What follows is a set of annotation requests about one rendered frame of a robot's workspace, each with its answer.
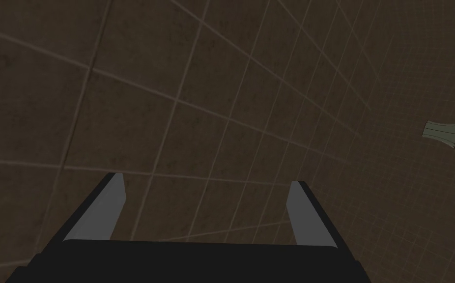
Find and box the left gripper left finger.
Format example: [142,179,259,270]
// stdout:
[52,172,127,242]

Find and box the pale green hanging towel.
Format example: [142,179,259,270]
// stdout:
[422,120,455,150]

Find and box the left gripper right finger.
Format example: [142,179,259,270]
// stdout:
[286,180,351,249]

